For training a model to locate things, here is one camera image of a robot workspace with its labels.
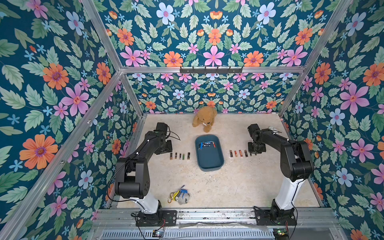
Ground black wall hook rail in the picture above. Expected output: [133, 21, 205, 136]
[179, 67, 243, 75]

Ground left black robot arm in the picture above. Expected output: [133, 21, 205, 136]
[115, 123, 173, 215]

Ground teal plastic storage tray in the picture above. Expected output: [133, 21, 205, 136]
[195, 135, 225, 172]

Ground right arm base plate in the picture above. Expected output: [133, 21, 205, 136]
[253, 206, 297, 226]

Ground brown teddy bear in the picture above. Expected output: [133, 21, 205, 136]
[192, 106, 218, 133]

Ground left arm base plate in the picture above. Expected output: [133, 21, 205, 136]
[134, 210, 178, 227]

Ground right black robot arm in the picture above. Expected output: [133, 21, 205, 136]
[248, 124, 315, 216]

